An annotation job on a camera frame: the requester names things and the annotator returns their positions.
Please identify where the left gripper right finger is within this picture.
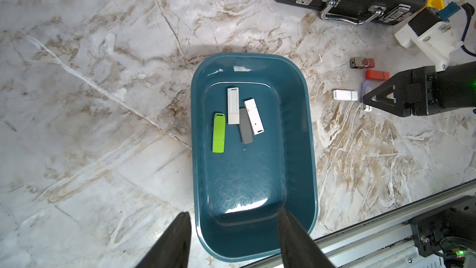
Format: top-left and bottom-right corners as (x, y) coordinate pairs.
(278, 208), (335, 268)

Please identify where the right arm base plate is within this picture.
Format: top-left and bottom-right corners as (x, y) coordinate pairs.
(410, 196), (476, 260)

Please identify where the red usb flash drive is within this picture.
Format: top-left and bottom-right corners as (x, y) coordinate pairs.
(366, 69), (390, 81)

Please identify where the red swivel usb drive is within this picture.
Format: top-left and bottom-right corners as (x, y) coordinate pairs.
(350, 57), (376, 69)

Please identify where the teal plastic storage box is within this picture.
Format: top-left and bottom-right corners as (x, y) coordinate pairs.
(191, 53), (318, 263)

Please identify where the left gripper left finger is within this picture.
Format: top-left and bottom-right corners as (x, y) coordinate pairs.
(136, 212), (192, 268)

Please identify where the grey usb flash drive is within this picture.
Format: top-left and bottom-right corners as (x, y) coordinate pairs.
(239, 108), (254, 144)

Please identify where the white usb flash drive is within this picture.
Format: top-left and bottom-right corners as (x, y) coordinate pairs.
(332, 89), (359, 101)

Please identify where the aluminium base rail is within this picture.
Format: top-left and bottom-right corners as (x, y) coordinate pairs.
(250, 181), (476, 268)

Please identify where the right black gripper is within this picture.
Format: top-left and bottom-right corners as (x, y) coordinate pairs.
(363, 62), (476, 117)

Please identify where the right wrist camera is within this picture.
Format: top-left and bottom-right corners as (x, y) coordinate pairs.
(394, 0), (474, 71)

